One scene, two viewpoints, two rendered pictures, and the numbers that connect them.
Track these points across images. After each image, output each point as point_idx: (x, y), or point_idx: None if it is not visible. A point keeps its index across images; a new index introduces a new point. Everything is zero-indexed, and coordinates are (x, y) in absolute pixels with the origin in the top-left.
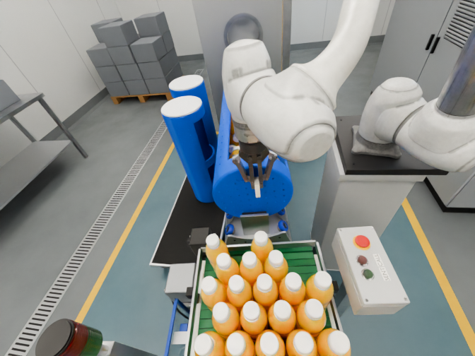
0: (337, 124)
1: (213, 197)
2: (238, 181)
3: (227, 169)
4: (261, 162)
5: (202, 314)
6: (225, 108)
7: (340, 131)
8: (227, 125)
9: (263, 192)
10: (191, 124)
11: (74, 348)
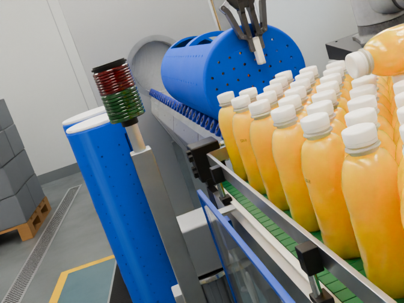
0: (333, 44)
1: (205, 93)
2: (232, 53)
3: (216, 41)
4: (252, 2)
5: (244, 201)
6: (179, 55)
7: (339, 45)
8: (193, 46)
9: (267, 67)
10: (122, 135)
11: (130, 71)
